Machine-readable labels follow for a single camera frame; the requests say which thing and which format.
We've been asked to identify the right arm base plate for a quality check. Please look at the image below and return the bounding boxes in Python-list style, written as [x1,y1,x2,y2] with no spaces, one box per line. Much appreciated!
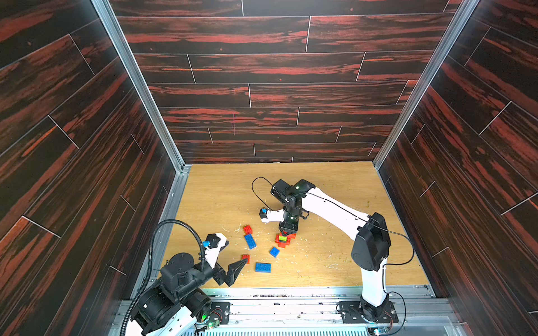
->
[336,300,399,325]

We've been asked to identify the long blue lego brick far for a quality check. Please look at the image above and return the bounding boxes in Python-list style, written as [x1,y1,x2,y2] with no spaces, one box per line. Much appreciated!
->
[245,234,256,249]

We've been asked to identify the aluminium corner post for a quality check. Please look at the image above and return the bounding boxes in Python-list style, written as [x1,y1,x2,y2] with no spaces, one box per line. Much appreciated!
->
[91,0,186,173]
[373,0,480,172]

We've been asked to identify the black right camera cable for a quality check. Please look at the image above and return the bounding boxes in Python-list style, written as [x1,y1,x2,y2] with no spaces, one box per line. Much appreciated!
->
[251,176,276,211]

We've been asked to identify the aluminium corner post right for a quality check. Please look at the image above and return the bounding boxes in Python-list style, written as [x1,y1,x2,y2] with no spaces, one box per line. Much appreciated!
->
[373,0,480,172]

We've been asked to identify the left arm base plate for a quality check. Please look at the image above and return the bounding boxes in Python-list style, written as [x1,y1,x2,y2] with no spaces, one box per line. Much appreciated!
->
[209,301,231,328]

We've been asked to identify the long blue lego brick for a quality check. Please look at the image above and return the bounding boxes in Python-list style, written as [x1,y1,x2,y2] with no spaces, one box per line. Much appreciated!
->
[245,234,256,249]
[254,263,272,274]

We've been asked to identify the aluminium corner post left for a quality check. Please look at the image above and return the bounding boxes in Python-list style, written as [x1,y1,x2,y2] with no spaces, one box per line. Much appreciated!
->
[91,0,186,173]

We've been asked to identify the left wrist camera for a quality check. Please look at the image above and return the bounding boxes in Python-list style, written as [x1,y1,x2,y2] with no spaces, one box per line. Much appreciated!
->
[203,232,227,251]

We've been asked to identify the aluminium front rail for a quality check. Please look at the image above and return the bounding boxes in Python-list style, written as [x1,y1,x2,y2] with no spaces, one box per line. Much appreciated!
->
[113,285,463,336]

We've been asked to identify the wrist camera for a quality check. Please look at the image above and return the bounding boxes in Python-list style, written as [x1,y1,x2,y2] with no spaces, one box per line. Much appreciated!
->
[203,232,227,251]
[259,208,284,223]

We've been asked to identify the black corrugated left hose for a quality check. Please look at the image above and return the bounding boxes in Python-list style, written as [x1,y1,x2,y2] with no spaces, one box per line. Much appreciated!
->
[118,219,205,336]

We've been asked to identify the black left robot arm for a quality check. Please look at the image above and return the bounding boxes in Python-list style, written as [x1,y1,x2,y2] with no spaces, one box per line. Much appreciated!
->
[127,233,249,335]

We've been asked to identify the long blue lego brick near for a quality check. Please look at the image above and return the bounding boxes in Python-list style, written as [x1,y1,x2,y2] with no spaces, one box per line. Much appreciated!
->
[254,263,272,274]

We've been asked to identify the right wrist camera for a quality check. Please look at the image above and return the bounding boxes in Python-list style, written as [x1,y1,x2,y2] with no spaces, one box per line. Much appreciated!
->
[259,208,284,223]

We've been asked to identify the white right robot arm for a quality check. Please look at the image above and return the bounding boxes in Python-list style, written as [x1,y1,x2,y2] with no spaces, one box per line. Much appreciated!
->
[261,185,391,308]

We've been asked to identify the small blue lego brick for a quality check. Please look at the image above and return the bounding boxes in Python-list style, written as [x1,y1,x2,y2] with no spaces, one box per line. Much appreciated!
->
[270,247,280,258]

